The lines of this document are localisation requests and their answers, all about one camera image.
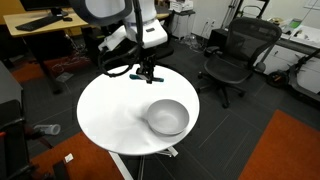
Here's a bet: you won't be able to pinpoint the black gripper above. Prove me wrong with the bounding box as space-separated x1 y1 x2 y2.
135 54 158 85

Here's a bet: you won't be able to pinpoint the grey bowl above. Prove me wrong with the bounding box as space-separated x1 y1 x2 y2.
146 98 190 136

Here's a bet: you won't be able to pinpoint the light wooden desk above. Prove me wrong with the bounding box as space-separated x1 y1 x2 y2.
3 9 89 95
155 12 170 20

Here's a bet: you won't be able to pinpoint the white small cabinet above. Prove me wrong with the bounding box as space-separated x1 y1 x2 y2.
171 11 196 39

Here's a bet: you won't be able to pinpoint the black computer tower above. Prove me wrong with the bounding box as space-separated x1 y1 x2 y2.
81 26 116 71

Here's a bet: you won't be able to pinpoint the white printer box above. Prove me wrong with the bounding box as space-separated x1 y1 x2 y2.
168 0 194 14

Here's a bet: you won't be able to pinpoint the black box cabinet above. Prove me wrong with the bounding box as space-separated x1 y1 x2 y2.
209 28 232 51

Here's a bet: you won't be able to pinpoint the black mesh office chair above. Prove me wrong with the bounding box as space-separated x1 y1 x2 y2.
196 17 283 109

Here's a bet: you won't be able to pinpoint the grey power strip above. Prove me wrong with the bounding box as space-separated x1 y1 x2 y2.
54 71 74 84

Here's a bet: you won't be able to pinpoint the white table base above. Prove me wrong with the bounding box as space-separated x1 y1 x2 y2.
108 145 179 180

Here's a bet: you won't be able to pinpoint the metal tripod stand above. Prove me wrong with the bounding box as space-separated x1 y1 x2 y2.
221 0 271 30

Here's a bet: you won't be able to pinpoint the clear plastic bottle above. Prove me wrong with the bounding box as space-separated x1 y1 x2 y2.
33 123 62 136

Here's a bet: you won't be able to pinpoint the white paper tag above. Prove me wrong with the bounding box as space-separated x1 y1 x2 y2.
64 153 75 164

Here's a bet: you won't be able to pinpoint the black keyboard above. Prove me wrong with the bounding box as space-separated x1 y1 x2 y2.
14 15 64 33

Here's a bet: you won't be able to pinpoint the black computer monitor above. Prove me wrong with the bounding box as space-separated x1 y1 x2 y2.
19 0 73 18

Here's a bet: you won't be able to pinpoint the black electric scooter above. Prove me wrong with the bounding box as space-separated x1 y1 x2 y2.
265 49 320 103

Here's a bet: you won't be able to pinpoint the grey cabinet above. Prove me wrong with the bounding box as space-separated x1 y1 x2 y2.
0 61 24 108

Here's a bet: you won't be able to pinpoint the green item on counter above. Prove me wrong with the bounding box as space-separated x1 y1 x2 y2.
288 18 303 29

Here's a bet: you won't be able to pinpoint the white counter cabinet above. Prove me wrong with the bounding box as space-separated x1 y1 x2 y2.
256 19 320 95

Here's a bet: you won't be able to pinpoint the tangled floor cables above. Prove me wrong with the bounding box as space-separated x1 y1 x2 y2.
49 54 92 75

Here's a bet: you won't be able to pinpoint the white wall outlet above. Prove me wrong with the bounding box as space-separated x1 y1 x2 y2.
205 18 217 29

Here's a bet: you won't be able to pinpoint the black cart frame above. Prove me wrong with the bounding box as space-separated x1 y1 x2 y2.
0 99 38 180

